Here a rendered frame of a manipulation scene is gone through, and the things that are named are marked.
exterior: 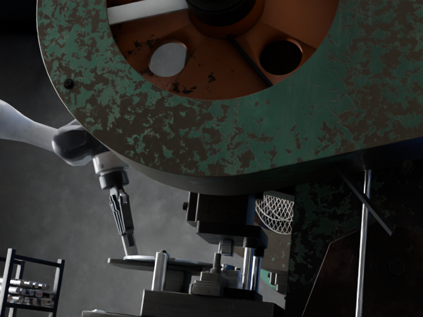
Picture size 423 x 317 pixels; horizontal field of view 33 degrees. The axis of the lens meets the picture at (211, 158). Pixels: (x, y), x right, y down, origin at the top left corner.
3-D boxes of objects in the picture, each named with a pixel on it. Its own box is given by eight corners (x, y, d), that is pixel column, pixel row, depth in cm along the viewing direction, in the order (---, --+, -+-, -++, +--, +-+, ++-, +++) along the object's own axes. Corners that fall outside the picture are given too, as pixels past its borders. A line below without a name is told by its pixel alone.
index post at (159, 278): (150, 290, 167) (156, 248, 169) (153, 291, 170) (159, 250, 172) (162, 291, 167) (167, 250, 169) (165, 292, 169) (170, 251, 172)
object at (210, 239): (192, 242, 177) (195, 220, 179) (208, 253, 196) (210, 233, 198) (257, 248, 174) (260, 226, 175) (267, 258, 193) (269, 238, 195)
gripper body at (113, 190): (95, 178, 196) (104, 211, 195) (102, 173, 188) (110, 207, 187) (122, 173, 199) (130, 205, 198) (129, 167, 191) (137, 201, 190)
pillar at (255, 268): (248, 294, 189) (254, 241, 192) (250, 294, 191) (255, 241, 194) (257, 295, 188) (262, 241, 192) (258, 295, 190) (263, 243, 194)
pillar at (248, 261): (240, 289, 173) (246, 231, 176) (241, 289, 175) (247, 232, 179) (249, 290, 173) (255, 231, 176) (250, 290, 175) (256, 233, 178)
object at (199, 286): (192, 293, 159) (197, 246, 161) (206, 298, 175) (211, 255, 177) (218, 295, 158) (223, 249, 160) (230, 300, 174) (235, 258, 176)
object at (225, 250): (217, 253, 183) (219, 239, 184) (220, 255, 188) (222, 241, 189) (230, 255, 183) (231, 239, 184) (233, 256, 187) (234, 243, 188)
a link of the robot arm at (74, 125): (61, 168, 198) (53, 163, 188) (50, 121, 199) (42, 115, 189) (125, 151, 199) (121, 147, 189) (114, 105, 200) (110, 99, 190)
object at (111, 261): (99, 309, 181) (107, 255, 184) (116, 312, 194) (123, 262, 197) (196, 321, 175) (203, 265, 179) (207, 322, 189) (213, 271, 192)
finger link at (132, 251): (132, 233, 192) (133, 233, 191) (138, 258, 191) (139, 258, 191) (121, 235, 191) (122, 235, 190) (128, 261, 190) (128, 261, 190)
